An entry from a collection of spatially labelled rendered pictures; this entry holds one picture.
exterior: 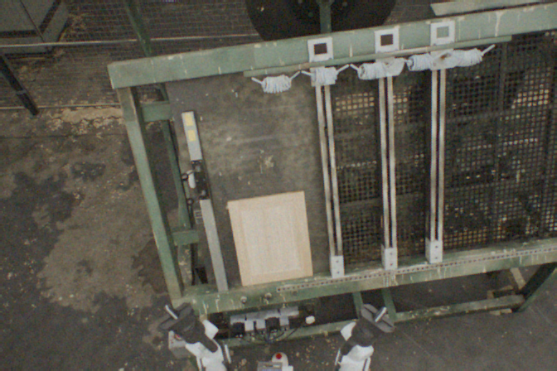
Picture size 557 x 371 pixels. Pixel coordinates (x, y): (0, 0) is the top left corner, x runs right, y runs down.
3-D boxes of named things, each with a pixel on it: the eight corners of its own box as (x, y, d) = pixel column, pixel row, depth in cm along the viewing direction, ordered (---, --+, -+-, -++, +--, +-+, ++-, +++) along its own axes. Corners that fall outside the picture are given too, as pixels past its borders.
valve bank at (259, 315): (230, 352, 248) (223, 337, 229) (229, 326, 256) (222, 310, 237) (320, 338, 249) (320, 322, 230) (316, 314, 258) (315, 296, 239)
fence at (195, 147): (219, 287, 238) (218, 291, 234) (182, 111, 202) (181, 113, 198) (228, 286, 238) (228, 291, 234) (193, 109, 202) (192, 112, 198)
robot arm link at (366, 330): (388, 339, 146) (375, 354, 155) (399, 319, 152) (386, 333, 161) (355, 316, 149) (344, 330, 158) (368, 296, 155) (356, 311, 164)
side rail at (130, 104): (173, 287, 243) (170, 300, 233) (121, 83, 201) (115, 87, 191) (184, 286, 243) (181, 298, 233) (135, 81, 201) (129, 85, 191)
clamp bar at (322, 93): (326, 271, 239) (335, 298, 217) (304, 38, 194) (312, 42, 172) (345, 268, 239) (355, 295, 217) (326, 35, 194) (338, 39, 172)
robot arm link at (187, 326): (156, 315, 159) (172, 330, 167) (163, 336, 152) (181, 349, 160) (186, 294, 160) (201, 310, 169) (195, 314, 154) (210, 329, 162)
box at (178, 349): (177, 359, 229) (167, 348, 215) (177, 336, 237) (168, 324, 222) (201, 356, 230) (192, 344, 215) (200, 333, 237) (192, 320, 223)
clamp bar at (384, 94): (378, 263, 240) (392, 290, 218) (367, 30, 195) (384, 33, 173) (396, 261, 240) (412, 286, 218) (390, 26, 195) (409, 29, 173)
